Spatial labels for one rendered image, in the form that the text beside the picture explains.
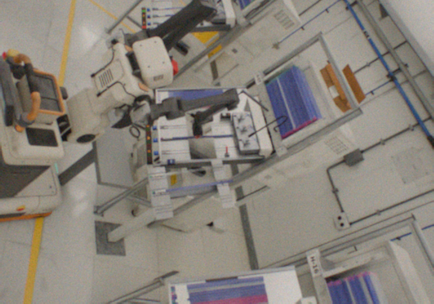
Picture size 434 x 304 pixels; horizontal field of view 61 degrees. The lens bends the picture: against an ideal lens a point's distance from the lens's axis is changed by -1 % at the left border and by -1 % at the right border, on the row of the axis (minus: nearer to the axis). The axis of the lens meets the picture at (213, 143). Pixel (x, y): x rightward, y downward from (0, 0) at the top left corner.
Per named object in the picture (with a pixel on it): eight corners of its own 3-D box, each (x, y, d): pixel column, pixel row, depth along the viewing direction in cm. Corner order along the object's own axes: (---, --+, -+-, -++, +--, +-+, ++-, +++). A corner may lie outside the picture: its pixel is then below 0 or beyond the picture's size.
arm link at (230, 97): (241, 82, 198) (247, 101, 197) (231, 91, 211) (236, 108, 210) (163, 98, 180) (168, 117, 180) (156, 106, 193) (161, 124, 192)
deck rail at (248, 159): (160, 169, 247) (160, 164, 243) (160, 166, 249) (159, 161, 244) (263, 162, 258) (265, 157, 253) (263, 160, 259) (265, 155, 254)
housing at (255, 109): (257, 161, 260) (261, 149, 248) (244, 109, 288) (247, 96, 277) (268, 160, 261) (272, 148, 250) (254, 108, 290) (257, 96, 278)
